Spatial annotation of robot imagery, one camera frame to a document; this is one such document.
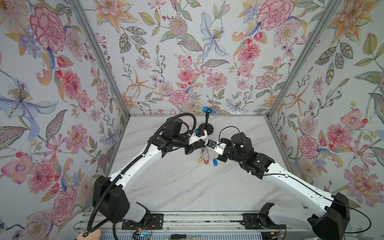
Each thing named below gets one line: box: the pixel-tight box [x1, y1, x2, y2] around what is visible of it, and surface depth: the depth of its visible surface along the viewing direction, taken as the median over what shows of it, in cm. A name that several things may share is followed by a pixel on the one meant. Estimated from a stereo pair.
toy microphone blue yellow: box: [194, 103, 217, 114], surface depth 95 cm
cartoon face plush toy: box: [73, 229, 101, 240], surface depth 66 cm
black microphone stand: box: [199, 107, 214, 135], surface depth 113 cm
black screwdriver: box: [170, 234, 201, 240], surface depth 71 cm
